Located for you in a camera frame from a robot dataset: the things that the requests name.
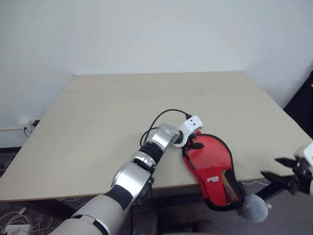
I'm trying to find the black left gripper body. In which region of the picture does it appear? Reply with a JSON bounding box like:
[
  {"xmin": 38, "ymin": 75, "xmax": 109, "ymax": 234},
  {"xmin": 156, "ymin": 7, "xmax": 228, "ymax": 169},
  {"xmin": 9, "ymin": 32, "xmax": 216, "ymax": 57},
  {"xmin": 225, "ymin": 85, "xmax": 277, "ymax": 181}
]
[{"xmin": 186, "ymin": 132, "xmax": 200, "ymax": 147}]

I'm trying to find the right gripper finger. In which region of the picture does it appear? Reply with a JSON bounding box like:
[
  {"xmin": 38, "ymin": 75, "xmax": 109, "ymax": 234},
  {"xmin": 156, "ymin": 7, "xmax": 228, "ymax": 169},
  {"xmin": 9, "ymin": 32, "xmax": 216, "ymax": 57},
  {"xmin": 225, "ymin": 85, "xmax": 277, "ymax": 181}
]
[
  {"xmin": 274, "ymin": 157, "xmax": 298, "ymax": 169},
  {"xmin": 260, "ymin": 170, "xmax": 294, "ymax": 189}
]

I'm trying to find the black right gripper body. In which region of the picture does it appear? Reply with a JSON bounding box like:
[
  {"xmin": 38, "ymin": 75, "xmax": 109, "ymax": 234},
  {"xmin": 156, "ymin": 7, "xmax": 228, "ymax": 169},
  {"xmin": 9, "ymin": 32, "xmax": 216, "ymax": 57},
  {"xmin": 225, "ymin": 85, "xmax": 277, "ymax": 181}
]
[{"xmin": 288, "ymin": 157, "xmax": 313, "ymax": 196}]

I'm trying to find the red table tennis paddle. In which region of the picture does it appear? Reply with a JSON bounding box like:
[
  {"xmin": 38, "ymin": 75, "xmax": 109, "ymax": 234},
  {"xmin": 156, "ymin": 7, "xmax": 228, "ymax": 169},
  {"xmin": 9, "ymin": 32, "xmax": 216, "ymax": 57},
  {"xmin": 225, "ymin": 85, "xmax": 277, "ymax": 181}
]
[{"xmin": 185, "ymin": 135, "xmax": 243, "ymax": 204}]

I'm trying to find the black and red paddle case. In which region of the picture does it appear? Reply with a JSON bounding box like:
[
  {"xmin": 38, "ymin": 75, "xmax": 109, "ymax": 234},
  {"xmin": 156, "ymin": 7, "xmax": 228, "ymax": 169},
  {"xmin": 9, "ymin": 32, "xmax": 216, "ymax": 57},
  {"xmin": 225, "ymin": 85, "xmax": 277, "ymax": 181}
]
[{"xmin": 181, "ymin": 132, "xmax": 246, "ymax": 212}]

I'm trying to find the grey-blue plush toy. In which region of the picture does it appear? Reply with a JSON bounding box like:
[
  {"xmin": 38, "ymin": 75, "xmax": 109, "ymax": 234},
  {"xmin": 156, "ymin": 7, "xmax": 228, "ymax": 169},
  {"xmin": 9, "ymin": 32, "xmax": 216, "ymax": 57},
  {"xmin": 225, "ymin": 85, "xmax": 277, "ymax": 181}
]
[{"xmin": 238, "ymin": 194, "xmax": 272, "ymax": 224}]

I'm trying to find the black bag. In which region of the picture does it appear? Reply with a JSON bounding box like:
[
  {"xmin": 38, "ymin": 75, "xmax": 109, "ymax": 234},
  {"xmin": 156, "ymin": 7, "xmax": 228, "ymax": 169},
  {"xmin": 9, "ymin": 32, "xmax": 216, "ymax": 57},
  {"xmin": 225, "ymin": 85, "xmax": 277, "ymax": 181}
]
[{"xmin": 283, "ymin": 70, "xmax": 313, "ymax": 141}]

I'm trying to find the white power strip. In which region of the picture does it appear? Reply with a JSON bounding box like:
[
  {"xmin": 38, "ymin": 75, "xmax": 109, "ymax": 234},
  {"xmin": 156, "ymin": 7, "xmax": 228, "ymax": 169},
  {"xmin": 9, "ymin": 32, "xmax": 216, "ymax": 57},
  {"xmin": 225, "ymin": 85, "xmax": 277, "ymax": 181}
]
[{"xmin": 19, "ymin": 117, "xmax": 41, "ymax": 132}]

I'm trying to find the white power adapter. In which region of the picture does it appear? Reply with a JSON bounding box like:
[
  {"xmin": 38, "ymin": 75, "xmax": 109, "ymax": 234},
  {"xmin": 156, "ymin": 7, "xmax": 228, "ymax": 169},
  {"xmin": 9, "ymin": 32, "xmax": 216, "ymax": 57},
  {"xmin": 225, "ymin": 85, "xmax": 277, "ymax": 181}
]
[{"xmin": 4, "ymin": 223, "xmax": 33, "ymax": 235}]

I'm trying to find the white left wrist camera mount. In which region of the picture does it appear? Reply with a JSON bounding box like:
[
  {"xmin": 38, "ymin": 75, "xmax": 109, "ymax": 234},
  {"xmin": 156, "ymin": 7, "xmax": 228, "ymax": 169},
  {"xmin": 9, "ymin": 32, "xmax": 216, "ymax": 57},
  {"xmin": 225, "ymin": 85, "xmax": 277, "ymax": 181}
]
[{"xmin": 173, "ymin": 114, "xmax": 204, "ymax": 149}]

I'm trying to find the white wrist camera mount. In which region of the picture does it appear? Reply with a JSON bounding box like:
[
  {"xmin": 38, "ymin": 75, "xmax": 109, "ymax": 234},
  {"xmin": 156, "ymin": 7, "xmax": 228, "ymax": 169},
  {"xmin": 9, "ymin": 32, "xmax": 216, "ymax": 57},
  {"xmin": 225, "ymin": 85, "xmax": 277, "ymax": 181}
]
[
  {"xmin": 173, "ymin": 114, "xmax": 204, "ymax": 149},
  {"xmin": 293, "ymin": 144, "xmax": 313, "ymax": 196}
]

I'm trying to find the black table frame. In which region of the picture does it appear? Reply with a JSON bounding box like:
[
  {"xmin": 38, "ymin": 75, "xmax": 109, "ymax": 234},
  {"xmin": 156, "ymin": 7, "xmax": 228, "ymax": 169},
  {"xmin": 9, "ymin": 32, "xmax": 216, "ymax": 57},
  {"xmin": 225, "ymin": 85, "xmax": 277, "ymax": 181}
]
[{"xmin": 56, "ymin": 179, "xmax": 294, "ymax": 235}]

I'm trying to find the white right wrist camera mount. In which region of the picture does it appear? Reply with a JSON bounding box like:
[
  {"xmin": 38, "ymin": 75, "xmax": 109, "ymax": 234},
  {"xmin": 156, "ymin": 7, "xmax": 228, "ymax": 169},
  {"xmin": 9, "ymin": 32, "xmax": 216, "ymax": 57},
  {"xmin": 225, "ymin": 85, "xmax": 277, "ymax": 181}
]
[{"xmin": 293, "ymin": 144, "xmax": 313, "ymax": 196}]

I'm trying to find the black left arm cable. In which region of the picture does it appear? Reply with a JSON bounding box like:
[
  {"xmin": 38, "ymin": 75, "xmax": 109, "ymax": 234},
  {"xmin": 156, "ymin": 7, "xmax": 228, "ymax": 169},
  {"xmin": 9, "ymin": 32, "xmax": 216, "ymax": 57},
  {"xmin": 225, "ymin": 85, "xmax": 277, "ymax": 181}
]
[{"xmin": 139, "ymin": 109, "xmax": 193, "ymax": 146}]

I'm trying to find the white floor cable tangle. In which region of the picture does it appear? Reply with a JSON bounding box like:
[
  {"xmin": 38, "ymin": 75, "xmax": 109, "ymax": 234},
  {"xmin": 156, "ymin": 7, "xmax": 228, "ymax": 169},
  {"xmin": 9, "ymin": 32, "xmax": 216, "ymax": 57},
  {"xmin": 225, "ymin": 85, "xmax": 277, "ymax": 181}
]
[{"xmin": 0, "ymin": 195, "xmax": 83, "ymax": 235}]

